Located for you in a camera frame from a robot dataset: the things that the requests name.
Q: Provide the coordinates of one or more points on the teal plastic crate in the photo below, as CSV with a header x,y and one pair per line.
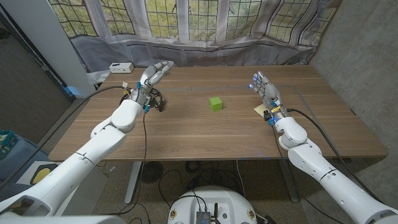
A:
x,y
6,141

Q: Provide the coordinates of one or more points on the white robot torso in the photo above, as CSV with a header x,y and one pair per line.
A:
x,y
211,199

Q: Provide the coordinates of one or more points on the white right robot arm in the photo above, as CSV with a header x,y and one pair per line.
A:
x,y
323,168

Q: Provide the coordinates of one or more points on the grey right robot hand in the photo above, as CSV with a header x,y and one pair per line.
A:
x,y
269,91

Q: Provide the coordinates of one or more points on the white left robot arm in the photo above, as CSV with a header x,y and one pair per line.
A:
x,y
93,149

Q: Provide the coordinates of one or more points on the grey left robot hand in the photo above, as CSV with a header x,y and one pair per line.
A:
x,y
150,77

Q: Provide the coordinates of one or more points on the white floor platform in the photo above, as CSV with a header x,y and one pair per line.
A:
x,y
87,189

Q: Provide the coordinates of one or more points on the pale yellow sponge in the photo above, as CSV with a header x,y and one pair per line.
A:
x,y
260,109

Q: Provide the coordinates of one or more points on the green block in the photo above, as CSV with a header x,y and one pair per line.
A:
x,y
215,104

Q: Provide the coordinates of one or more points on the white table leg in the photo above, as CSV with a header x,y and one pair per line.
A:
x,y
133,180

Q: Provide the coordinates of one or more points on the white partition panel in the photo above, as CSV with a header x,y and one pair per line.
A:
x,y
46,40

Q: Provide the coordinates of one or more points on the blue grey storage bin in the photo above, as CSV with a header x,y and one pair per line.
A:
x,y
21,155

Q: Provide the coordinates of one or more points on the printed window backdrop cloth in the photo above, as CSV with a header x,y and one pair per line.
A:
x,y
202,18

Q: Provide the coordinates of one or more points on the white power strip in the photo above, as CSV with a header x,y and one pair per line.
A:
x,y
121,67

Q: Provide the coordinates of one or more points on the round black fan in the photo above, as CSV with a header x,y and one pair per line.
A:
x,y
150,172

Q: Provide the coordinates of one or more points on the black half-moon tambourine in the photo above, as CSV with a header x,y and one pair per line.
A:
x,y
157,99

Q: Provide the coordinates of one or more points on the black yellow foot pedal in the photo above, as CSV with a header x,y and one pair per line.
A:
x,y
42,174

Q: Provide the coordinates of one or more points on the grey table leg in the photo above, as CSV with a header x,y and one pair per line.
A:
x,y
289,183

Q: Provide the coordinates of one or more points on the grey electronics box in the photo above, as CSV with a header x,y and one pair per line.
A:
x,y
202,217

